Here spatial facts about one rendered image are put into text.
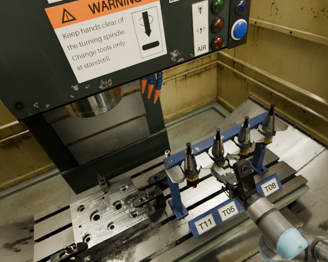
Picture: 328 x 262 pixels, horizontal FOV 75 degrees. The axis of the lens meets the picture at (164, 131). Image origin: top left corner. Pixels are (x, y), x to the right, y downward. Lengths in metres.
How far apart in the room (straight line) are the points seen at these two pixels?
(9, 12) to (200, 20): 0.27
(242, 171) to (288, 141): 0.81
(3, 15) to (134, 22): 0.16
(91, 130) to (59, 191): 0.68
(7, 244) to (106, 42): 1.33
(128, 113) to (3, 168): 1.02
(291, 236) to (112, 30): 0.62
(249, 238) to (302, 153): 0.57
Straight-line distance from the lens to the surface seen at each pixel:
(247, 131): 0.78
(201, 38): 0.42
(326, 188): 1.35
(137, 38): 0.37
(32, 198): 1.84
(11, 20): 0.35
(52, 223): 1.20
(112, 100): 0.55
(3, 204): 1.96
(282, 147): 1.44
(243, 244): 1.12
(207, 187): 1.07
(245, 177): 0.69
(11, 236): 1.56
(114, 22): 0.35
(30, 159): 1.80
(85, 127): 1.18
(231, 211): 0.98
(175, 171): 0.74
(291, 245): 0.68
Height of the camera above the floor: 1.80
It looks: 41 degrees down
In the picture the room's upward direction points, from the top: 11 degrees counter-clockwise
